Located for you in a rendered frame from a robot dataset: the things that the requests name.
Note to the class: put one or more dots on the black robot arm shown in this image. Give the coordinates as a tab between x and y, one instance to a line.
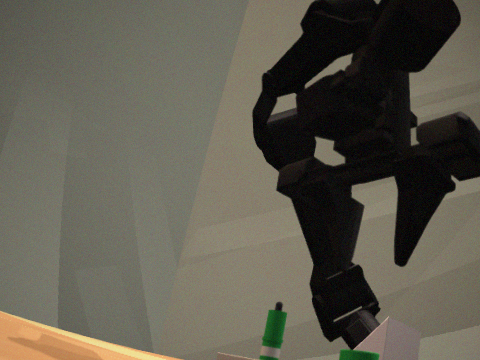
389	40

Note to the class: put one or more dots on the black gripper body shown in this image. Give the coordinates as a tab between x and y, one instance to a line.
452	142

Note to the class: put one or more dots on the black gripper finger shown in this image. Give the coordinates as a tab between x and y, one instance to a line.
343	217
421	187

